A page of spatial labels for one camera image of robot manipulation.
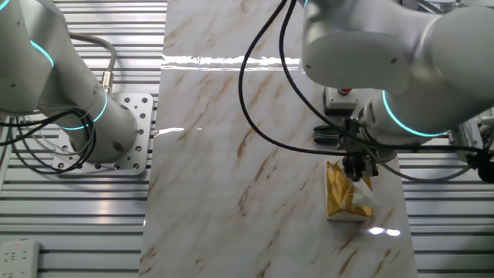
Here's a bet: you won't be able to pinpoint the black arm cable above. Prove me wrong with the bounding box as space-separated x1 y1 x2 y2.
278 0 479 154
237 0 350 158

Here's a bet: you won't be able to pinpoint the black base cable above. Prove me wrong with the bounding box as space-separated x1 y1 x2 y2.
0 107 97 175

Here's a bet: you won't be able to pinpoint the green folding hex key set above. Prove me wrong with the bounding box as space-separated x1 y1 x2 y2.
313 124 347 147

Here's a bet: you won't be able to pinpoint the black cable wrap bundle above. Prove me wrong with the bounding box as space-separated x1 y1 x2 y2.
465 148 494 185

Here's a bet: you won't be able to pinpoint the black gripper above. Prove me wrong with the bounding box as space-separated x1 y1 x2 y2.
337 117 381 183

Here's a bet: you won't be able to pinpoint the grey box with red button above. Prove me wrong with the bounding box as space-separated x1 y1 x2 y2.
323 86 360 117

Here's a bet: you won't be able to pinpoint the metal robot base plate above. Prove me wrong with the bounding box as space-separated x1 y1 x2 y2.
52 92 155 177

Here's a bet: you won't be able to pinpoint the metal clamp bracket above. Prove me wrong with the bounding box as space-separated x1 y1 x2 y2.
449 123 486 163

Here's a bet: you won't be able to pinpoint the gold tissue pack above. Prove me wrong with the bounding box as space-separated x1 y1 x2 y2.
323 160 375 222

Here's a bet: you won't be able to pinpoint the grey cable with metal connector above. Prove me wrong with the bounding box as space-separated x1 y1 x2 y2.
69 32 119 96

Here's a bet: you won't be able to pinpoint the white power strip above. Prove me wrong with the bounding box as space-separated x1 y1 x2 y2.
0 239 42 278

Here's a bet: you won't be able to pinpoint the white paper napkin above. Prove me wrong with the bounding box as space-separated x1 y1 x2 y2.
349 179 381 209

